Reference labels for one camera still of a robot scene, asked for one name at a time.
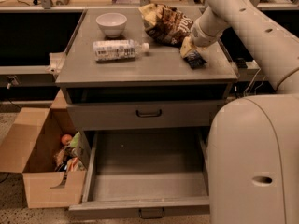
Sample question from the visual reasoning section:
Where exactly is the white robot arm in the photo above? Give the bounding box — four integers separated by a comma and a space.
191, 0, 299, 224

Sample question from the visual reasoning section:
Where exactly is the grey drawer cabinet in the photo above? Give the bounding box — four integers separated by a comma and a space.
55, 7, 239, 220

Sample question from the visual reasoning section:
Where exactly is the closed grey top drawer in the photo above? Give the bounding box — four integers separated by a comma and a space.
67, 100, 224, 131

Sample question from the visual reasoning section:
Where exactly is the open grey middle drawer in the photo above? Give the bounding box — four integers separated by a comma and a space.
69, 128, 209, 220

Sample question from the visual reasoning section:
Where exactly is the brown chips bag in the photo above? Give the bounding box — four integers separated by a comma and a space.
139, 3, 193, 47

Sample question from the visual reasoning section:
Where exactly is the white ceramic bowl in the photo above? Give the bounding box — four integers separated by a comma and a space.
95, 13, 127, 38

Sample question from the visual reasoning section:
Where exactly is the clear plastic water bottle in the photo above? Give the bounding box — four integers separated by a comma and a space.
93, 39, 150, 62

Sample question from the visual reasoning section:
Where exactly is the orange fruit in box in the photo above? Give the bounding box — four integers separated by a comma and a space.
61, 134, 73, 146

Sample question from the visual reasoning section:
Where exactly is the brown cardboard box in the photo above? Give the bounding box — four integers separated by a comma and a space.
0, 92, 86, 208

